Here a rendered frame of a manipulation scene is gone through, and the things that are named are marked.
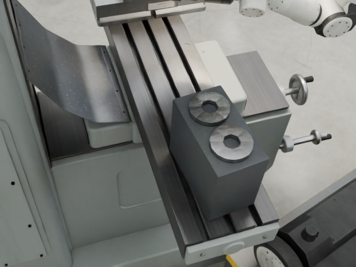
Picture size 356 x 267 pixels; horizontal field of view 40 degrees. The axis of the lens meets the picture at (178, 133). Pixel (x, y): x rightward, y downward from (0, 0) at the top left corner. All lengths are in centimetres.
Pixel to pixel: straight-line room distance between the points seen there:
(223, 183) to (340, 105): 189
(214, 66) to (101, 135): 43
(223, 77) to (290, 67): 141
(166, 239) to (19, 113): 95
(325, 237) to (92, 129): 78
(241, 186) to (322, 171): 149
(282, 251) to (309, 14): 70
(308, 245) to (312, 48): 173
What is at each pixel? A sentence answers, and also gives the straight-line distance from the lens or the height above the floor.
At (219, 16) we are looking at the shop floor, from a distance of 317.
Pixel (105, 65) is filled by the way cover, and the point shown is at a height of 92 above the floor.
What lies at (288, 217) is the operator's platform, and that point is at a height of 40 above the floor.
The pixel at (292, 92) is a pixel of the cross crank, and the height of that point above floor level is 69.
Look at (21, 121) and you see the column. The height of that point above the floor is 103.
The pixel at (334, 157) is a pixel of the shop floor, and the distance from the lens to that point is 258.
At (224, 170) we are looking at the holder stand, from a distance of 97.
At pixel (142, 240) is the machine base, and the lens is 196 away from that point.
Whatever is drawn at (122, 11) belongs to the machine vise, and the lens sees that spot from 153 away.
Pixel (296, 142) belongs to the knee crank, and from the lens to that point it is 182.
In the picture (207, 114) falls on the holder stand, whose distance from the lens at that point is 103.
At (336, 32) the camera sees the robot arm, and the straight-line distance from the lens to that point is 140.
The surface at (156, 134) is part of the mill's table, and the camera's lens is 124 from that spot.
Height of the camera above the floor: 197
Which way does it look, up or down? 52 degrees down
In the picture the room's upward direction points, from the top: 5 degrees clockwise
